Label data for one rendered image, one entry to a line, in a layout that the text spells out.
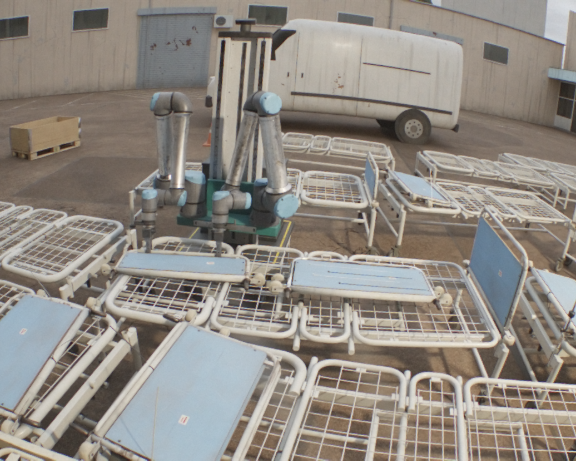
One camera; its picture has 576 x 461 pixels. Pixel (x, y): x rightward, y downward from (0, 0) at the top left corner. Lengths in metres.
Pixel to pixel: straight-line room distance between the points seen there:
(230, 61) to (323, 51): 6.35
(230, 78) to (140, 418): 2.16
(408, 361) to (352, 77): 7.25
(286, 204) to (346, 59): 6.86
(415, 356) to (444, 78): 7.72
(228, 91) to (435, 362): 2.12
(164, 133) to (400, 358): 1.94
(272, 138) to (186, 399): 1.51
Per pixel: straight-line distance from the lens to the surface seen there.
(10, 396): 1.69
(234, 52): 2.91
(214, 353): 1.72
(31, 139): 7.78
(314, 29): 9.22
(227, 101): 2.94
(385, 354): 2.76
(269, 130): 2.47
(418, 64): 9.62
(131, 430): 1.42
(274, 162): 2.53
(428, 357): 2.81
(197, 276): 2.32
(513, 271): 2.20
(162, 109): 2.64
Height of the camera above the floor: 1.63
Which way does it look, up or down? 23 degrees down
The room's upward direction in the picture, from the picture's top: 5 degrees clockwise
